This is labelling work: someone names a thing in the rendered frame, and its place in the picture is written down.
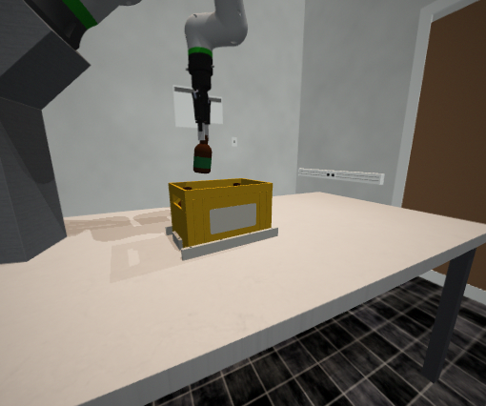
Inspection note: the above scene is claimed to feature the yellow divided crate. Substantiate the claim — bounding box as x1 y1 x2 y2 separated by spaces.
171 178 273 248

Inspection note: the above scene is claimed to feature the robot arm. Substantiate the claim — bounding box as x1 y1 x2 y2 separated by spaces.
24 0 248 76

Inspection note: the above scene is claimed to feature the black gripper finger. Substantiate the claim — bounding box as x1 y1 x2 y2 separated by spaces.
204 95 211 138
192 90 206 140

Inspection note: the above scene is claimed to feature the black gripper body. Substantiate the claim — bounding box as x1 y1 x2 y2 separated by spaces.
192 71 212 102

